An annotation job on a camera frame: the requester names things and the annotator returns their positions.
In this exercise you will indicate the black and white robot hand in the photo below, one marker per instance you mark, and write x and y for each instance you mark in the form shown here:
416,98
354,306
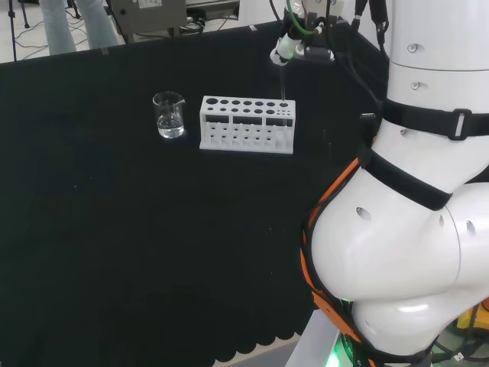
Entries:
286,49

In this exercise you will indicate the black bench cloth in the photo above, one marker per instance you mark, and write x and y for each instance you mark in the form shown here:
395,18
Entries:
153,229

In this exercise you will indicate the small clear glass beaker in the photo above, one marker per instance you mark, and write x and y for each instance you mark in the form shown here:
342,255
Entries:
170,122

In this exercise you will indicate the white test tube rack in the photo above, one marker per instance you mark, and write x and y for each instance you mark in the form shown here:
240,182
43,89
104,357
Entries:
244,143

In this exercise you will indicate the yellow stop button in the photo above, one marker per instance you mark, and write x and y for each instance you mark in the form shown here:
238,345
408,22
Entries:
468,319

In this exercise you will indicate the grey metal equipment case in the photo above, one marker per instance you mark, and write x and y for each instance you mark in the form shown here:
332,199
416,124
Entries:
153,15

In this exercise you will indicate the black tripod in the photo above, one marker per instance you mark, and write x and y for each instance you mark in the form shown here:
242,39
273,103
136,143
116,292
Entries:
13,26

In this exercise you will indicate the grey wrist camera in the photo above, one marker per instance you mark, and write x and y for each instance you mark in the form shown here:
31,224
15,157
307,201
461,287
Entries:
317,52

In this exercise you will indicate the clear glass rod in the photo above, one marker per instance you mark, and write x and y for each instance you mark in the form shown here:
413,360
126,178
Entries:
283,84

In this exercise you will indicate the person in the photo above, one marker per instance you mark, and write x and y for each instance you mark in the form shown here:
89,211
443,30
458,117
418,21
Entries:
57,26

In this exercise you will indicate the blue USB plug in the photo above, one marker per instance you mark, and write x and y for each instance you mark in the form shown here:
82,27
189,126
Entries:
368,115

